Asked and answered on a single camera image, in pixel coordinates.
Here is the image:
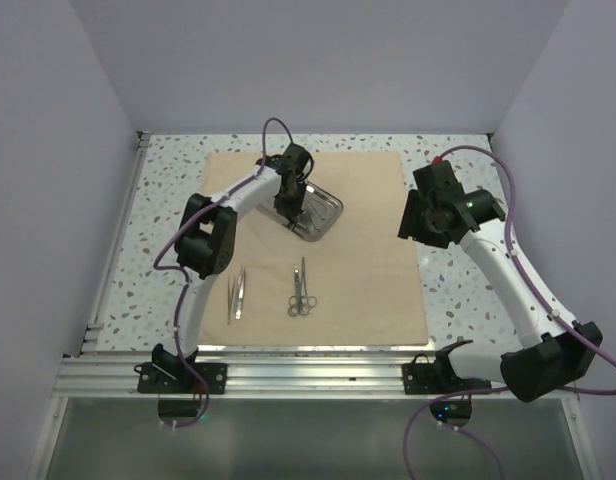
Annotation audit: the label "beige surgical cloth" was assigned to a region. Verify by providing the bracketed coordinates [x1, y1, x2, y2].
[198, 151, 428, 346]

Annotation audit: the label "steel forceps with rings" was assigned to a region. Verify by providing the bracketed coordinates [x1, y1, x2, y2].
[287, 266, 303, 317]

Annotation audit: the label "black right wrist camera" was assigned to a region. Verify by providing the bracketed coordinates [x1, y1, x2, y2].
[413, 161, 465, 204]

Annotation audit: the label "steel surgical scissors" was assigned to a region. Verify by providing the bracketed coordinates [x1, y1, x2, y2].
[300, 258, 318, 315]

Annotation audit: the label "steel tweezers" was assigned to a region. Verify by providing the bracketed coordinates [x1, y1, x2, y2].
[234, 267, 246, 320]
[227, 277, 235, 325]

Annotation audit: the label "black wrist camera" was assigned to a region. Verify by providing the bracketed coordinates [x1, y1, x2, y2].
[413, 161, 465, 204]
[280, 143, 315, 177]

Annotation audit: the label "steel instrument tray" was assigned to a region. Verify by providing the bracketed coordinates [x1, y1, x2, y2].
[257, 182, 344, 242]

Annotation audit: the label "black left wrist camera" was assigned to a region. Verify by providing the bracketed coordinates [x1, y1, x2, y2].
[280, 143, 315, 177]

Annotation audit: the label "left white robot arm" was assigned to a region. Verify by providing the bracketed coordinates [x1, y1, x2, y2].
[136, 167, 306, 394]

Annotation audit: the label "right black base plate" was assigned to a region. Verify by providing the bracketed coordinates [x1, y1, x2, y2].
[401, 354, 492, 395]

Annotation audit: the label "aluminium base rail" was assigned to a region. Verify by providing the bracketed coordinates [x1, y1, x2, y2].
[55, 349, 574, 401]

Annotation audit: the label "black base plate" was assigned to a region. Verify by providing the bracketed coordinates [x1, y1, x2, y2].
[401, 354, 492, 395]
[134, 362, 228, 395]

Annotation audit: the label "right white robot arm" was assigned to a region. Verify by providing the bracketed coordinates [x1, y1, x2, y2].
[398, 187, 603, 402]

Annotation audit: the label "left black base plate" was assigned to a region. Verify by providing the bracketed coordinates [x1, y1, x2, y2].
[134, 362, 228, 395]

